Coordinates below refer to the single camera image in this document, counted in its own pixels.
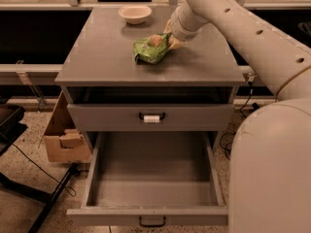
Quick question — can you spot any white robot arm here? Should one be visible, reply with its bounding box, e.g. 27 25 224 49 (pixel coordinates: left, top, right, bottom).
171 0 311 233

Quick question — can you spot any brown cardboard box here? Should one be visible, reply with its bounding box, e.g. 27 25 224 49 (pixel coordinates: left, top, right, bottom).
44 93 92 163

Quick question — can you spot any grey drawer cabinet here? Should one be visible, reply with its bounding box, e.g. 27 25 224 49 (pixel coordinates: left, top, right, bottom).
55 7 244 147

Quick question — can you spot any cream ceramic bowl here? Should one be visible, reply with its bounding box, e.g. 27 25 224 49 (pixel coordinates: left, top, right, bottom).
118 5 152 25

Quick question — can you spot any black handle with white tape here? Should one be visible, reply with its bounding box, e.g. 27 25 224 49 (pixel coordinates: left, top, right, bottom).
139 113 165 123

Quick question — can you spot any black equipment frame left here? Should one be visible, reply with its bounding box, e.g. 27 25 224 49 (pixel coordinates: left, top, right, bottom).
0 104 80 233

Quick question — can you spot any black power adapter with cable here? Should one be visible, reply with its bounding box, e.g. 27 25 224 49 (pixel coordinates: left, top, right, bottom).
220 82 254 160

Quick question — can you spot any black drawer handle bottom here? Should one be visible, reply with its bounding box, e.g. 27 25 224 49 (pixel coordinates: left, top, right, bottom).
139 216 166 228

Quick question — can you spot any open grey bottom drawer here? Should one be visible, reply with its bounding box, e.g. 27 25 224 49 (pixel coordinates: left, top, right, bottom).
67 131 228 226

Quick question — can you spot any closed grey upper drawer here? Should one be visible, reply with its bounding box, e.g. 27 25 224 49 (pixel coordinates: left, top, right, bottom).
68 104 233 131

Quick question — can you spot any green rice chip bag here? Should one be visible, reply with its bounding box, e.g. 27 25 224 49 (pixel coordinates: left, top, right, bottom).
133 33 171 64

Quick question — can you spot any thin black floor cable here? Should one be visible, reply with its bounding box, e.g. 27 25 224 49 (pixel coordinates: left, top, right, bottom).
0 131 78 198

